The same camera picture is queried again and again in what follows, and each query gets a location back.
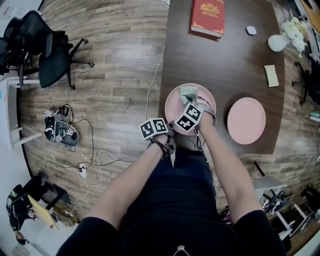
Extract green patterned sponge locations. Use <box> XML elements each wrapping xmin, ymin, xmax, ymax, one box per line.
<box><xmin>179</xmin><ymin>84</ymin><xmax>198</xmax><ymax>105</ymax></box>

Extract red hardcover book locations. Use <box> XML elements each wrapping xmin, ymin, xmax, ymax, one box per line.
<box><xmin>189</xmin><ymin>0</ymin><xmax>226</xmax><ymax>39</ymax></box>

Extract grey domed backpack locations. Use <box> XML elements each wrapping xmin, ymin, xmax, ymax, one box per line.
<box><xmin>42</xmin><ymin>106</ymin><xmax>80</xmax><ymax>148</ymax></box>

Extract yellow board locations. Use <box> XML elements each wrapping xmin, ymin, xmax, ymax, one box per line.
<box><xmin>27</xmin><ymin>194</ymin><xmax>60</xmax><ymax>231</ymax></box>

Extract black office chair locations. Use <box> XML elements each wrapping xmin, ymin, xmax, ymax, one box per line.
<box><xmin>0</xmin><ymin>10</ymin><xmax>96</xmax><ymax>91</ymax></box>
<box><xmin>291</xmin><ymin>57</ymin><xmax>320</xmax><ymax>106</ymax></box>

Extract person's right forearm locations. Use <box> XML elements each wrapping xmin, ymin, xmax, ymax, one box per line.
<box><xmin>197</xmin><ymin>122</ymin><xmax>263</xmax><ymax>225</ymax></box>

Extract yellow green sponge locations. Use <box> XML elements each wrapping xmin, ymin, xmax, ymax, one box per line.
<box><xmin>264</xmin><ymin>64</ymin><xmax>280</xmax><ymax>88</ymax></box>

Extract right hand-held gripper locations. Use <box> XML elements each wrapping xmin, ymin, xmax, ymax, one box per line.
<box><xmin>173</xmin><ymin>93</ymin><xmax>217</xmax><ymax>133</ymax></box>

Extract person's left forearm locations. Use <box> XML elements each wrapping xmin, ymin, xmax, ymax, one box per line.
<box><xmin>87</xmin><ymin>134</ymin><xmax>168</xmax><ymax>231</ymax></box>

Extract black bracelet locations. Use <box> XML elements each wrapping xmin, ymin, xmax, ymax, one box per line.
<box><xmin>149</xmin><ymin>138</ymin><xmax>168</xmax><ymax>160</ymax></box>

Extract white vase with flowers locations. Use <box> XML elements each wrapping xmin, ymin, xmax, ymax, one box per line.
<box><xmin>281</xmin><ymin>16</ymin><xmax>310</xmax><ymax>58</ymax></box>

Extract white power strip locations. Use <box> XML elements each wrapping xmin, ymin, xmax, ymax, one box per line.
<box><xmin>77</xmin><ymin>163</ymin><xmax>88</xmax><ymax>178</ymax></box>

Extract pink bag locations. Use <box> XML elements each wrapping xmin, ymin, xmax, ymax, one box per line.
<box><xmin>222</xmin><ymin>206</ymin><xmax>232</xmax><ymax>223</ymax></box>

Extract pink plate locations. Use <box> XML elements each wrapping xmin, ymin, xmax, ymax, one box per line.
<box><xmin>226</xmin><ymin>97</ymin><xmax>267</xmax><ymax>145</ymax></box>
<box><xmin>164</xmin><ymin>82</ymin><xmax>217</xmax><ymax>136</ymax></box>

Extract person's black clothing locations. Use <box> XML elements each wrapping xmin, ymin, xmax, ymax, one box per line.
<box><xmin>56</xmin><ymin>148</ymin><xmax>288</xmax><ymax>256</ymax></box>

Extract small metal buckle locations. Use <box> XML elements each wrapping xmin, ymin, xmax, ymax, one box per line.
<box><xmin>172</xmin><ymin>245</ymin><xmax>190</xmax><ymax>256</ymax></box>

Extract wooden desk white legs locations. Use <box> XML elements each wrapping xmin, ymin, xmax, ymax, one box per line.
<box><xmin>302</xmin><ymin>0</ymin><xmax>320</xmax><ymax>26</ymax></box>

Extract white ceramic vase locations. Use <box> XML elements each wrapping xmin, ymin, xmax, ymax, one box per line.
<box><xmin>267</xmin><ymin>34</ymin><xmax>291</xmax><ymax>52</ymax></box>

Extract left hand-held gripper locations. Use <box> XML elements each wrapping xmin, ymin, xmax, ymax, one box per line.
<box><xmin>138</xmin><ymin>117</ymin><xmax>177</xmax><ymax>160</ymax></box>

